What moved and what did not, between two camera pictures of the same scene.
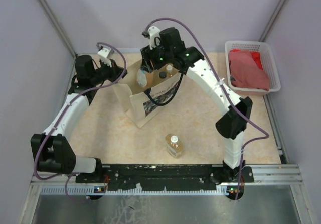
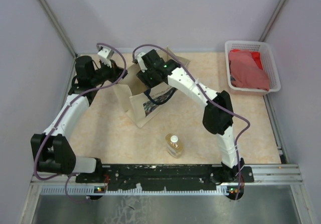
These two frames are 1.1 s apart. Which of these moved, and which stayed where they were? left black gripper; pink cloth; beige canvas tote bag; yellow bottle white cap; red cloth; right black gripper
Moved: beige canvas tote bag; right black gripper
Stayed: pink cloth; yellow bottle white cap; red cloth; left black gripper
